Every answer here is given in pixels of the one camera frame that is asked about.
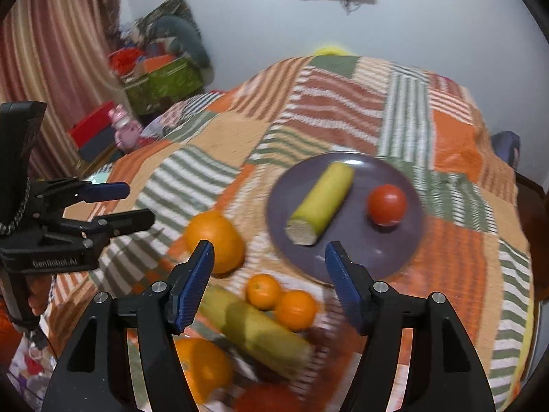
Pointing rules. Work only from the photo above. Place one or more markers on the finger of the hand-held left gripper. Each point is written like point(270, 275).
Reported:
point(128, 221)
point(107, 191)

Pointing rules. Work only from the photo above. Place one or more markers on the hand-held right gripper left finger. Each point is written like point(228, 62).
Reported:
point(195, 287)

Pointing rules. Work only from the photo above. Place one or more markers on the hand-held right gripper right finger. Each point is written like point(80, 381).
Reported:
point(343, 283)

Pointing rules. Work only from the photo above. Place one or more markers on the purple plate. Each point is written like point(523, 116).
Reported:
point(356, 244)

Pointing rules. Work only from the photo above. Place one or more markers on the large orange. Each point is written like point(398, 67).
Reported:
point(208, 367)
point(223, 240)

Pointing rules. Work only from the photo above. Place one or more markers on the small mandarin orange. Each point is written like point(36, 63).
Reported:
point(296, 311)
point(264, 292)

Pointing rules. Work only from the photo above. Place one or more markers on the red box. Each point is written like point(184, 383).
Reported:
point(90, 131)

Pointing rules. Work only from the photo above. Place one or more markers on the pink toy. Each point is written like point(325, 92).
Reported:
point(124, 128)

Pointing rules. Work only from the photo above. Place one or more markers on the red tomato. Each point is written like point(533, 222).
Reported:
point(387, 204)
point(268, 399)

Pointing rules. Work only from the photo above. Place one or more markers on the striped curtain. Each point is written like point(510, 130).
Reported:
point(55, 51)

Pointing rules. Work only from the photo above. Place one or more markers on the green cardboard box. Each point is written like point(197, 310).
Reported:
point(165, 83)

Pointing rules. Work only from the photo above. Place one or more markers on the red cloth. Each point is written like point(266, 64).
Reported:
point(126, 58)

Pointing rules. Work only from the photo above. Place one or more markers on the striped patchwork blanket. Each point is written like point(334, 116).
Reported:
point(240, 137)

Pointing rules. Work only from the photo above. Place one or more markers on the grey pillow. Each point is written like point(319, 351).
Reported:
point(191, 43)

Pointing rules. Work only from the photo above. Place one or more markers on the camouflage pillow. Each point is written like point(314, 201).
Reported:
point(167, 10)

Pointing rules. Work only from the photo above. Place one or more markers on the wooden chair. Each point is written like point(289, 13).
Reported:
point(534, 223)

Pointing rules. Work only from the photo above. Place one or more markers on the blue cushion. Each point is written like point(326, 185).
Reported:
point(506, 148)

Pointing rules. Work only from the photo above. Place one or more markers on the yellow object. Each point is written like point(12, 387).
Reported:
point(330, 50)

